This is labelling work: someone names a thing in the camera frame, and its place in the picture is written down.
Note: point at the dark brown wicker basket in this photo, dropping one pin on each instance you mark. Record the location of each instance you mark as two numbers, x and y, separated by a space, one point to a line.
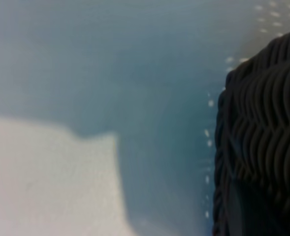
263 123

